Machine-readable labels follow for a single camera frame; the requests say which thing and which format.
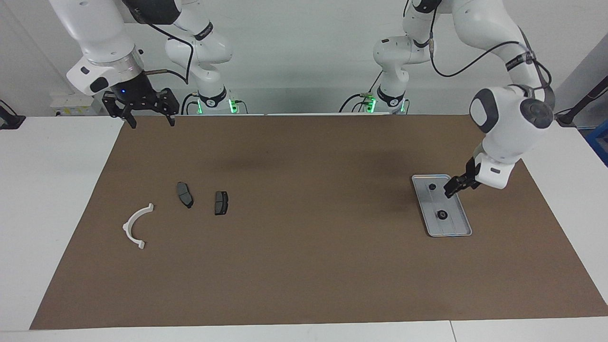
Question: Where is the black table clamp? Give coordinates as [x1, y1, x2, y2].
[0, 99, 27, 130]

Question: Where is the silver metal tray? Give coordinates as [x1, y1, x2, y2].
[411, 174, 473, 238]

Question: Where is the rectangular dark brake pad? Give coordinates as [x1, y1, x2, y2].
[214, 190, 230, 216]

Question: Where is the brown table mat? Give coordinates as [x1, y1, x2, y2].
[29, 114, 608, 330]

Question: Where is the black velcro strap left forearm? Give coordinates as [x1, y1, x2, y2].
[505, 51, 538, 72]

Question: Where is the white semicircular bracket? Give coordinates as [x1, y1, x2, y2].
[122, 203, 155, 250]

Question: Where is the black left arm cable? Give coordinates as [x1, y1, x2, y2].
[429, 9, 552, 95]

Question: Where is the blue box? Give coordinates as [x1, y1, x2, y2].
[586, 121, 608, 167]

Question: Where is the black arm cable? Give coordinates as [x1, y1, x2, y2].
[429, 9, 552, 95]
[142, 21, 196, 80]

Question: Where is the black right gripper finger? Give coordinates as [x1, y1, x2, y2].
[161, 88, 180, 127]
[103, 93, 137, 129]

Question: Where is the curved dark brake pad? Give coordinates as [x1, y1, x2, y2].
[176, 181, 194, 209]

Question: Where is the black base cable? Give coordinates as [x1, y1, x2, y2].
[338, 71, 383, 114]
[180, 93, 200, 115]

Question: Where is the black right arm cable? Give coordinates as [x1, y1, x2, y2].
[142, 21, 196, 80]

